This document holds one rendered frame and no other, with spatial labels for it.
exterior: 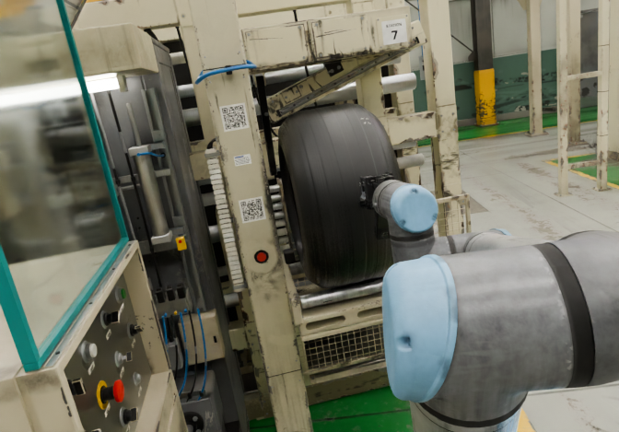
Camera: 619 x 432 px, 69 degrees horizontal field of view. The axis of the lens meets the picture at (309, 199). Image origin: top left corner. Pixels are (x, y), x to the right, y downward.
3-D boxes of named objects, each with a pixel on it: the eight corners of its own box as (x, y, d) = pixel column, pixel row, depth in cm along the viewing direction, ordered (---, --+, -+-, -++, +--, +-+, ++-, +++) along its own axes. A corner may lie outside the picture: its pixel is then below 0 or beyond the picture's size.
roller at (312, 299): (299, 313, 146) (297, 302, 143) (297, 304, 150) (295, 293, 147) (402, 289, 150) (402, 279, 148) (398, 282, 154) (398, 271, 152)
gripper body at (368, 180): (386, 170, 116) (402, 174, 104) (391, 204, 118) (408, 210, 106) (357, 176, 115) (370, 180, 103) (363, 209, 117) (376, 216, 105)
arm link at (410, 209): (399, 240, 88) (391, 191, 87) (379, 228, 100) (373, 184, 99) (444, 231, 89) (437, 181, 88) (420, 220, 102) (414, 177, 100)
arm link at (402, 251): (456, 291, 91) (449, 231, 89) (398, 297, 92) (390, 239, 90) (448, 275, 100) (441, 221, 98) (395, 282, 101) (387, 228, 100)
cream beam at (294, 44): (249, 73, 158) (240, 29, 154) (247, 75, 182) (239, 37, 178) (414, 47, 165) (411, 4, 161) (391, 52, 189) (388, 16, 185)
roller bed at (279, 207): (247, 262, 187) (233, 192, 180) (246, 250, 202) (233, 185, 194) (294, 252, 190) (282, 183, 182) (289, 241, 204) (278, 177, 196)
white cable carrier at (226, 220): (235, 292, 149) (204, 150, 137) (234, 286, 154) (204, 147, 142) (248, 289, 150) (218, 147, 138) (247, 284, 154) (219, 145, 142)
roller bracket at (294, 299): (295, 327, 142) (289, 298, 139) (281, 277, 180) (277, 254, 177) (305, 325, 142) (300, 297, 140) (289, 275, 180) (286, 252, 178)
